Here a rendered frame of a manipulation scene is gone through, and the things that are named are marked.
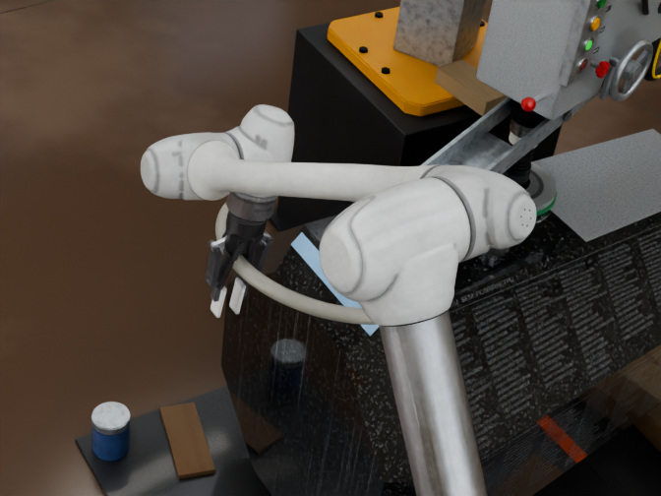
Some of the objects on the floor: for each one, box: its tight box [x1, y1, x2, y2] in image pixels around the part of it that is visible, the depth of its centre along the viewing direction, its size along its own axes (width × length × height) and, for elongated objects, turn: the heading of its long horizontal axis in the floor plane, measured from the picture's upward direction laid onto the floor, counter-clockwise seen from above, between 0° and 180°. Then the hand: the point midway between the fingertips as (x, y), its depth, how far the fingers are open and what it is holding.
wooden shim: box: [159, 403, 215, 479], centre depth 339 cm, size 25×10×2 cm, turn 10°
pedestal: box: [269, 19, 562, 232], centre depth 392 cm, size 66×66×74 cm
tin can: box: [91, 402, 130, 461], centre depth 331 cm, size 10×10×13 cm
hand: (227, 298), depth 240 cm, fingers closed on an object, 4 cm apart
